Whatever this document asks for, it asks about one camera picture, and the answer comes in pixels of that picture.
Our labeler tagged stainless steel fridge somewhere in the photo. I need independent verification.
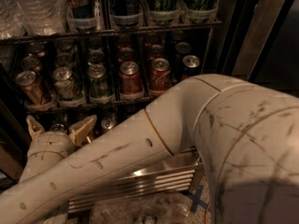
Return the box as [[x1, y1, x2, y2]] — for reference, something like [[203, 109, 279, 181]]
[[0, 0, 247, 217]]

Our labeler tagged gold can second row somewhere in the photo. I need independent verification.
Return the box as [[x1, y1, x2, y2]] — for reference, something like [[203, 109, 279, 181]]
[[21, 56, 43, 74]]

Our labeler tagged white green 7up can front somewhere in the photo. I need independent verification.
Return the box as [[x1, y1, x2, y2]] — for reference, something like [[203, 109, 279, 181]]
[[52, 67, 80, 101]]

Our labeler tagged silver can bottom left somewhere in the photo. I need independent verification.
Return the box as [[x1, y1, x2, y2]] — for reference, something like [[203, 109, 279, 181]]
[[50, 123, 66, 133]]

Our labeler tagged white can second row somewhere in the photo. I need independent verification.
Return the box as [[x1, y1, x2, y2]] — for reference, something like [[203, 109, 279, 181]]
[[55, 53, 76, 69]]

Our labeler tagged tall blue can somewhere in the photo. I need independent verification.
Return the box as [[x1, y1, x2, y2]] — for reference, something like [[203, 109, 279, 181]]
[[108, 0, 141, 18]]

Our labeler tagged fridge door right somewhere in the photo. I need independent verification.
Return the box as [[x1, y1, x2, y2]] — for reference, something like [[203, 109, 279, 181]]
[[215, 0, 294, 80]]

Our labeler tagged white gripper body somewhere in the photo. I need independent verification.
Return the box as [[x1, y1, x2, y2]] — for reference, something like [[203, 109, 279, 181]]
[[20, 132, 75, 182]]

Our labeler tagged blue tape cross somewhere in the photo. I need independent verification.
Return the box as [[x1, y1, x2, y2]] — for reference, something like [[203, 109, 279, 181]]
[[186, 185, 207, 213]]

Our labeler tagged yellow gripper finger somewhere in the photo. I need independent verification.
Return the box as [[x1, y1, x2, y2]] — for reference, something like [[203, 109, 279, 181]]
[[68, 115, 97, 147], [26, 115, 45, 139]]

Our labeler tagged red can second row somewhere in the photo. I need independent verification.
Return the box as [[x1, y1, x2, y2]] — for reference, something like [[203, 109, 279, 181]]
[[117, 48, 136, 64]]

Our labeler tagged red coca cola can front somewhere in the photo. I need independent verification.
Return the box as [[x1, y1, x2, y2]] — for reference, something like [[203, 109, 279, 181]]
[[149, 58, 171, 91]]

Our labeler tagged red brown can front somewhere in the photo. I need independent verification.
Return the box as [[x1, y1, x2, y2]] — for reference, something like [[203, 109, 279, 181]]
[[120, 62, 142, 94]]

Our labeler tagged clear water bottle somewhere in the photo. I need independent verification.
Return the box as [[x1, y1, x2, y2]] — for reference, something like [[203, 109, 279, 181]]
[[17, 0, 65, 36]]

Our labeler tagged pepsi can second row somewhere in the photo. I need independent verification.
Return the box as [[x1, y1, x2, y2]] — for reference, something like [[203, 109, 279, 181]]
[[175, 42, 192, 65]]

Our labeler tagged blue pepsi can front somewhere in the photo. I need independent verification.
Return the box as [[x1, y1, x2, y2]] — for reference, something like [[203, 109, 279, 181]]
[[180, 55, 201, 80]]

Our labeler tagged coca cola can second row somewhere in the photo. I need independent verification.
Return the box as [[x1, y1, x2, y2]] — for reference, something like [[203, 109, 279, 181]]
[[147, 44, 165, 61]]

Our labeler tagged gold can front left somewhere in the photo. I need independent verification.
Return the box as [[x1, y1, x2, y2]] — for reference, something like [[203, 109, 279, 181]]
[[15, 71, 51, 105]]

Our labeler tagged tall red bull can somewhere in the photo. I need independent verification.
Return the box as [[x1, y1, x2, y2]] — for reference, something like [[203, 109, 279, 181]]
[[63, 0, 94, 20]]

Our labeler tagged silver can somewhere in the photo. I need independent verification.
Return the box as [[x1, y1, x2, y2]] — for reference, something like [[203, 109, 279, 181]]
[[50, 123, 66, 133], [101, 116, 117, 133]]

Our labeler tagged green can second row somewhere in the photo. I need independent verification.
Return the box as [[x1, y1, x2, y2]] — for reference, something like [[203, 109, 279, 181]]
[[87, 49, 105, 66]]

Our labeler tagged clear plastic container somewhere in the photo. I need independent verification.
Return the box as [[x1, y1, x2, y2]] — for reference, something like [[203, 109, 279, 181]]
[[90, 193, 190, 224]]

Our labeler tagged silver can bottom middle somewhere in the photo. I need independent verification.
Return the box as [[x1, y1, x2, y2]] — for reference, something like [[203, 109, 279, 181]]
[[101, 116, 117, 133]]

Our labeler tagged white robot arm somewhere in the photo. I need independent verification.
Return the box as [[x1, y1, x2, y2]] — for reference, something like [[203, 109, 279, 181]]
[[0, 74, 299, 224]]

